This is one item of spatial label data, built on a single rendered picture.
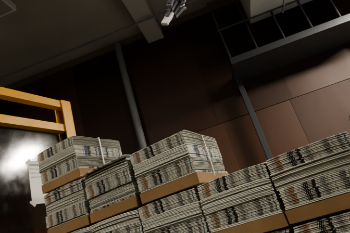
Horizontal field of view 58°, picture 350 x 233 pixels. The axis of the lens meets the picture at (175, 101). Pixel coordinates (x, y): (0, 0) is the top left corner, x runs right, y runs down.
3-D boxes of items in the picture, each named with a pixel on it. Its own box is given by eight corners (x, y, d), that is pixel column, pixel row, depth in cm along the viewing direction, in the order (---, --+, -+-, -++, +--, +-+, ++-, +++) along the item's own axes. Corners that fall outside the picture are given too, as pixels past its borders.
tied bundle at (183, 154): (200, 184, 123) (183, 129, 132) (140, 206, 134) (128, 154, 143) (232, 182, 156) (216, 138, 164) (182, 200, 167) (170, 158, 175)
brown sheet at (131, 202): (137, 205, 135) (135, 195, 137) (90, 223, 147) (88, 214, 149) (182, 198, 167) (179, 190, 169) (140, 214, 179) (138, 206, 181)
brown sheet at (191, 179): (199, 182, 124) (196, 171, 125) (141, 204, 134) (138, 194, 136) (231, 181, 156) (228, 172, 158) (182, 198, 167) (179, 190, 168)
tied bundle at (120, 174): (138, 207, 135) (126, 155, 143) (90, 224, 147) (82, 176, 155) (183, 199, 167) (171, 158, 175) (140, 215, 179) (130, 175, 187)
